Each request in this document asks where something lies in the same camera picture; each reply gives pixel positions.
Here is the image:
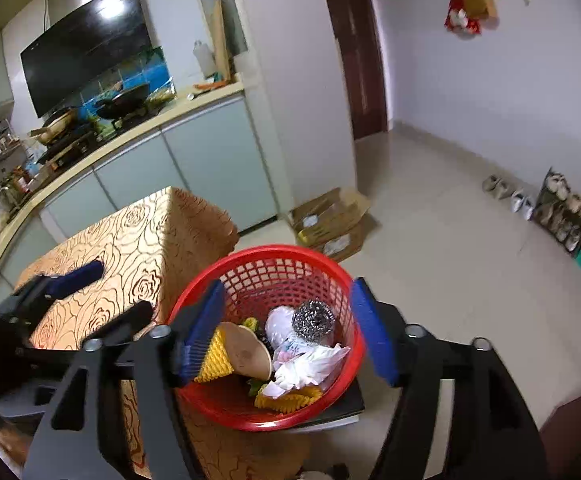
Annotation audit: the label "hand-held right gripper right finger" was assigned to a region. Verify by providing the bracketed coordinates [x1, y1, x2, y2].
[350, 276, 550, 480]

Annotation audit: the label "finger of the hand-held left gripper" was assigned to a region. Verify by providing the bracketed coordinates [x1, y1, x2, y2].
[89, 301, 154, 347]
[0, 260, 105, 331]

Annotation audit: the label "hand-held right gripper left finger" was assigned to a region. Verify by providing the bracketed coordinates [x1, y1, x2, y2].
[23, 279, 227, 480]

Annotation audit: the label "yellow mesh dish cloth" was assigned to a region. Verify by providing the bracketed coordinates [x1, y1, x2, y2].
[193, 327, 236, 385]

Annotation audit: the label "beige paper cup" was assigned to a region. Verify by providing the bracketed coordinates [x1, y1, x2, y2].
[218, 321, 274, 380]

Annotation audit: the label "steel wool scrubber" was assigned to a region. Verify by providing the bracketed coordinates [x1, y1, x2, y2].
[291, 300, 336, 346]

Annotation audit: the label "white tissue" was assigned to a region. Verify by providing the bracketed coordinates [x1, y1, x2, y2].
[260, 342, 352, 398]

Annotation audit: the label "red plastic mesh basket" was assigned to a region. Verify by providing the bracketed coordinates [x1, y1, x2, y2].
[165, 244, 367, 433]

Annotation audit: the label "green yellow scouring cloth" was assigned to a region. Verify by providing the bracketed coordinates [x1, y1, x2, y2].
[248, 380, 321, 413]

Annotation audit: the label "table with gold cloth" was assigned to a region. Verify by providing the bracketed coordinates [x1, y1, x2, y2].
[0, 186, 311, 480]

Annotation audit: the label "black square stool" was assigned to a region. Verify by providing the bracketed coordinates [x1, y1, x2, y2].
[290, 375, 366, 431]

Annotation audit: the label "open cardboard box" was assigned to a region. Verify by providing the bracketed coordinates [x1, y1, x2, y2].
[287, 187, 373, 263]

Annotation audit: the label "black portable stove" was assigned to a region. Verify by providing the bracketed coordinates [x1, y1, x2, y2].
[38, 127, 96, 166]

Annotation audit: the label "brass frying pan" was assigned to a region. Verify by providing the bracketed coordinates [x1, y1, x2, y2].
[29, 107, 78, 145]

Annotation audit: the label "black gas hob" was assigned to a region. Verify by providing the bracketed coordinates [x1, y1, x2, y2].
[105, 105, 176, 131]

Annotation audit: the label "kitchen counter with grey cabinets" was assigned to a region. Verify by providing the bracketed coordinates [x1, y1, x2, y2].
[0, 82, 278, 286]

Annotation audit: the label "black wok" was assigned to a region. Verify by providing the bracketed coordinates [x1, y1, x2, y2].
[93, 82, 151, 118]

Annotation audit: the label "black glass range hood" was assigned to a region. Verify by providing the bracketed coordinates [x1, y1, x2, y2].
[19, 0, 154, 120]

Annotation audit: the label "dark shoe rack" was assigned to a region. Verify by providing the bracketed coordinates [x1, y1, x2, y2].
[530, 167, 581, 253]

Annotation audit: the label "rows of racked shoes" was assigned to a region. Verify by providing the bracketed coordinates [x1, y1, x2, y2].
[535, 172, 581, 251]

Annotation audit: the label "translucent white plastic bottle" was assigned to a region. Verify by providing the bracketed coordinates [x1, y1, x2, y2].
[192, 40, 216, 80]

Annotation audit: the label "dark wooden door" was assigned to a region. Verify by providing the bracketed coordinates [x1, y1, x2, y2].
[315, 0, 388, 141]

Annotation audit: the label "wooden cutting board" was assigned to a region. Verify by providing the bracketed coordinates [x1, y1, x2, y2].
[212, 0, 234, 83]

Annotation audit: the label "red hanging ornament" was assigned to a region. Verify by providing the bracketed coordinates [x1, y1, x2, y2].
[444, 0, 483, 36]

